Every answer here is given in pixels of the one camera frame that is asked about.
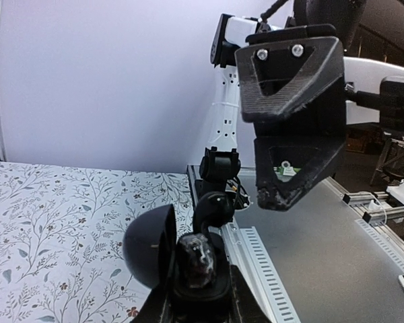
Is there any aluminium rail base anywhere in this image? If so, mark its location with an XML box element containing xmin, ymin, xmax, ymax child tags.
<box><xmin>186</xmin><ymin>164</ymin><xmax>404</xmax><ymax>323</ymax></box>

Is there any floral patterned table mat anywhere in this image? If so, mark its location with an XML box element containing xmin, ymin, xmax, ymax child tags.
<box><xmin>0</xmin><ymin>162</ymin><xmax>193</xmax><ymax>322</ymax></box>

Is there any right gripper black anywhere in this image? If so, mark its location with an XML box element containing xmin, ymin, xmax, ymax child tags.
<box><xmin>235</xmin><ymin>24</ymin><xmax>346</xmax><ymax>211</ymax></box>

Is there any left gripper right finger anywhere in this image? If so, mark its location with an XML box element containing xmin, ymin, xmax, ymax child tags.
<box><xmin>228</xmin><ymin>265</ymin><xmax>271</xmax><ymax>323</ymax></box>

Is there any black earbud charging case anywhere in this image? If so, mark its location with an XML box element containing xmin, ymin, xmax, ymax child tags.
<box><xmin>123</xmin><ymin>204</ymin><xmax>232</xmax><ymax>302</ymax></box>

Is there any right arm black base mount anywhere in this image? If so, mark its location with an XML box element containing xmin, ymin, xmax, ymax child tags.
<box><xmin>192</xmin><ymin>178</ymin><xmax>251</xmax><ymax>210</ymax></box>

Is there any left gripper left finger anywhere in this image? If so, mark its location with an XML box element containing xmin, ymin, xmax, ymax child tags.
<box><xmin>132</xmin><ymin>289</ymin><xmax>172</xmax><ymax>323</ymax></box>

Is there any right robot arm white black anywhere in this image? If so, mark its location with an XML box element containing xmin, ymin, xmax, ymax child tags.
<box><xmin>191</xmin><ymin>1</ymin><xmax>404</xmax><ymax>211</ymax></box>

